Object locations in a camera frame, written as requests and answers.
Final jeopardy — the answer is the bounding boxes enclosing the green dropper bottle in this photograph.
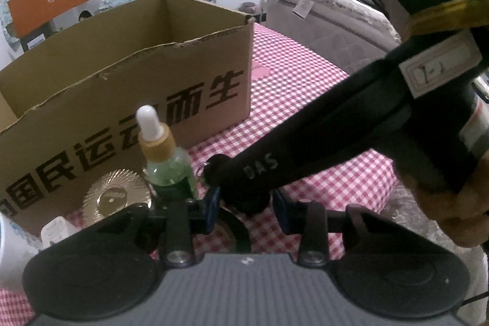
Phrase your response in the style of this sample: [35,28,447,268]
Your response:
[137,104,196,200]

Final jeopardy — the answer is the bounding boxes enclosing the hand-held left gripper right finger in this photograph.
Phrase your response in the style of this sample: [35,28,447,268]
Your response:
[272,190,368,269]

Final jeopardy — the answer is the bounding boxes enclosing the black ring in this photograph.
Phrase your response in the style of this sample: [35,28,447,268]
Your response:
[216,209,251,254]

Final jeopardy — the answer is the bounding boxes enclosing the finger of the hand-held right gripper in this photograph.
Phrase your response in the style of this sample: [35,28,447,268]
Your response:
[204,153,276,214]

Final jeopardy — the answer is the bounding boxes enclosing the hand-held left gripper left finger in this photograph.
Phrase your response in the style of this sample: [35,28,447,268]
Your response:
[130,186,222,267]

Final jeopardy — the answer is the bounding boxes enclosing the small white box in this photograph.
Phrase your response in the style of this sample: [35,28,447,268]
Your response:
[41,217,79,248]

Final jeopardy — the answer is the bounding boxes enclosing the person's right hand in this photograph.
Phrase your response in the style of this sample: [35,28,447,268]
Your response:
[397,162,489,247]

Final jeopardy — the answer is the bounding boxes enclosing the red checkered tablecloth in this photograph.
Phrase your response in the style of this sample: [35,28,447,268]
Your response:
[0,22,398,326]

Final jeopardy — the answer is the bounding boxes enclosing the brown cardboard box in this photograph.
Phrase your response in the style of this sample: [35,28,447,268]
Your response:
[0,0,256,237]

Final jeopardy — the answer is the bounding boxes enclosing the small round pot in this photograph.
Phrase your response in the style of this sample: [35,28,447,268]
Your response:
[241,1,264,23]

